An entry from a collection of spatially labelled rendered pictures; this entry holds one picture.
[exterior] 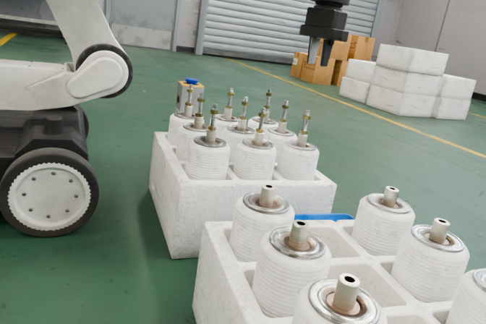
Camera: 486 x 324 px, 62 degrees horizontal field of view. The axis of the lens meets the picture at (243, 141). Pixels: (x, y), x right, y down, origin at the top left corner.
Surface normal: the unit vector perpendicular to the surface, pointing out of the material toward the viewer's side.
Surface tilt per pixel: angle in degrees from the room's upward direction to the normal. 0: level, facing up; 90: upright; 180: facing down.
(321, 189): 90
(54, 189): 90
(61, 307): 0
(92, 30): 90
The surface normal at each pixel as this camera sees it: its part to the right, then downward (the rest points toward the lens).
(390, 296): -0.94, -0.05
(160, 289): 0.15, -0.95
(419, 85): 0.40, 0.31
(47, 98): -0.02, 0.48
